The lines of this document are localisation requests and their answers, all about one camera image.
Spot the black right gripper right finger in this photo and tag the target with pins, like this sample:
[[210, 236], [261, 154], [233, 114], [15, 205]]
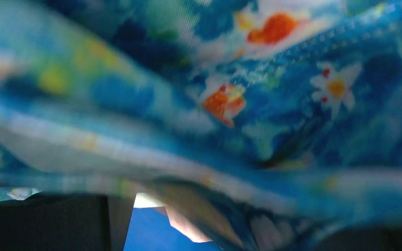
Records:
[[363, 239]]

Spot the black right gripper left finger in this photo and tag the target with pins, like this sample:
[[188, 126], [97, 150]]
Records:
[[74, 222]]

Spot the blue floral garment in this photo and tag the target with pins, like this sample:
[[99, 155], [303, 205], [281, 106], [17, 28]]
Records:
[[269, 125]]

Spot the pink pleated skirt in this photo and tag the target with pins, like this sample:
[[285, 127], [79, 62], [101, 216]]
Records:
[[183, 225]]

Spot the blue plastic bin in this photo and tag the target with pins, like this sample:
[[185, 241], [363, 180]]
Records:
[[150, 230]]

